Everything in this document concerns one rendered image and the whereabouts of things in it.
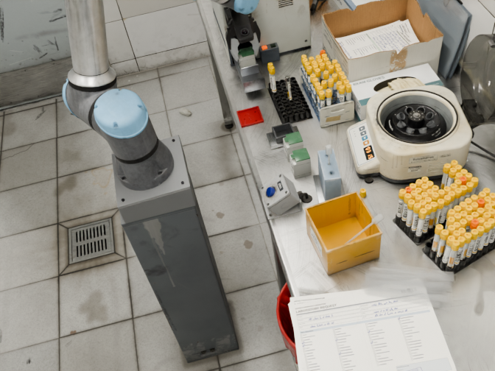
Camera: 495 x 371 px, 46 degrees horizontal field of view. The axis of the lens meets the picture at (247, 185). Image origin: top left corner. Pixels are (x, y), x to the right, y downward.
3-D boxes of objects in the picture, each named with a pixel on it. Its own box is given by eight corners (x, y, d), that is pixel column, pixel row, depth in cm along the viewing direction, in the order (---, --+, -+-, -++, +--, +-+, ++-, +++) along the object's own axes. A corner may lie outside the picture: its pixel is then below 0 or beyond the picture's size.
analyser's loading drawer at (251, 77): (230, 54, 189) (228, 41, 185) (250, 49, 189) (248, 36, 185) (244, 93, 175) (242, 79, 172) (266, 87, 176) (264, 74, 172)
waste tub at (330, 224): (306, 232, 141) (303, 207, 134) (356, 216, 143) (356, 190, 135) (327, 277, 133) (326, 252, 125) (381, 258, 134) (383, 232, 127)
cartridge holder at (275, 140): (266, 137, 165) (265, 127, 162) (297, 129, 165) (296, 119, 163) (271, 149, 161) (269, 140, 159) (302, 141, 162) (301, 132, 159)
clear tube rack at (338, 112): (300, 85, 178) (298, 65, 173) (331, 76, 179) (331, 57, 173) (320, 128, 164) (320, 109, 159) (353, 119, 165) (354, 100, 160)
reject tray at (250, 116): (236, 112, 173) (236, 111, 172) (258, 107, 173) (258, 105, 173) (241, 127, 169) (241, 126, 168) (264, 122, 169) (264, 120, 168)
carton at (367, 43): (320, 54, 187) (319, 12, 175) (405, 32, 188) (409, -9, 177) (346, 101, 170) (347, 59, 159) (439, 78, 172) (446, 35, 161)
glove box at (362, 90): (348, 101, 170) (348, 76, 163) (425, 82, 172) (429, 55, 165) (362, 129, 162) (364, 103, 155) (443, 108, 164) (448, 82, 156)
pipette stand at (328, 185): (313, 177, 153) (311, 152, 145) (339, 174, 153) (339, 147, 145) (319, 207, 146) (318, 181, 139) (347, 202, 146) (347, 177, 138)
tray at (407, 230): (417, 246, 135) (418, 240, 133) (391, 220, 141) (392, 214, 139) (474, 211, 139) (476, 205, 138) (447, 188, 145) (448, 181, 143)
